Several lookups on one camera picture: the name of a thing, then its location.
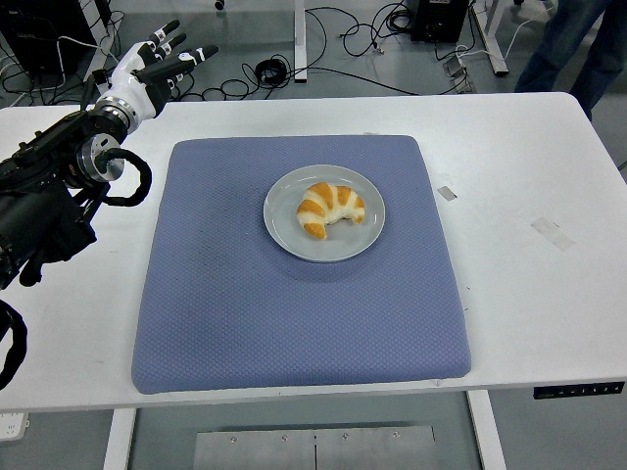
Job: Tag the grey round plate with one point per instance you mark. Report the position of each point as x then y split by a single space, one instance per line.
289 230

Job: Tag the small clear tape piece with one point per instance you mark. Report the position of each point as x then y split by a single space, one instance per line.
447 193

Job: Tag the white desk frame leg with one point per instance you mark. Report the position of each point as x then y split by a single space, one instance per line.
300 39
492 39
100 34

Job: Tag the large clear tape piece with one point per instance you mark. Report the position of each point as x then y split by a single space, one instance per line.
553 234

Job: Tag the white table leg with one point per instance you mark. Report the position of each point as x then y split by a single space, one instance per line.
120 440
487 436

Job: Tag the white wall power socket strip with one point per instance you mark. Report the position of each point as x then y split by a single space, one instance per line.
12 426

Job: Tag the grey floor pedal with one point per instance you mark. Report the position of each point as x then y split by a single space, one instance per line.
464 84
454 66

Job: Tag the person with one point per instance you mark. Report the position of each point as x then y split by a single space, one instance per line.
563 49

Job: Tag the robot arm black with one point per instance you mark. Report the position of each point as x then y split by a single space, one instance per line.
34 196

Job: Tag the large black computer case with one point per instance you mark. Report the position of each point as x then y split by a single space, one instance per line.
44 34

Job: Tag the small black computer case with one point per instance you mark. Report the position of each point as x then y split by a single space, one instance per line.
441 19

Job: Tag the blue quilted mat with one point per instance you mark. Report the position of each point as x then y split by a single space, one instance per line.
274 323

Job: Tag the croissant bread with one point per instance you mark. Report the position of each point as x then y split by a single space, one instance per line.
325 205

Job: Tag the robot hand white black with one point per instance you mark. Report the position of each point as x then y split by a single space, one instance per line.
132 83

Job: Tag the black table control panel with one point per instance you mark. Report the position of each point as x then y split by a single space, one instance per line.
578 390

